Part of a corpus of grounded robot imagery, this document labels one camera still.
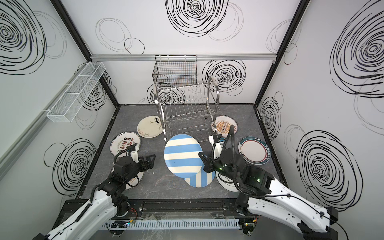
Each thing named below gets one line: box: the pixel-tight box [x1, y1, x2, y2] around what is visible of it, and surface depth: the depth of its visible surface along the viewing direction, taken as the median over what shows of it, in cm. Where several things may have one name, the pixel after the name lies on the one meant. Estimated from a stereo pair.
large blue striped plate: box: [164, 134, 203, 179], surface depth 69 cm
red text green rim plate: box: [109, 131, 141, 157], surface depth 101 cm
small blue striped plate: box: [183, 165, 216, 188], surface depth 84 cm
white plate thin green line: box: [215, 170, 239, 192], surface depth 80 cm
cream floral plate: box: [137, 115, 163, 138], surface depth 108 cm
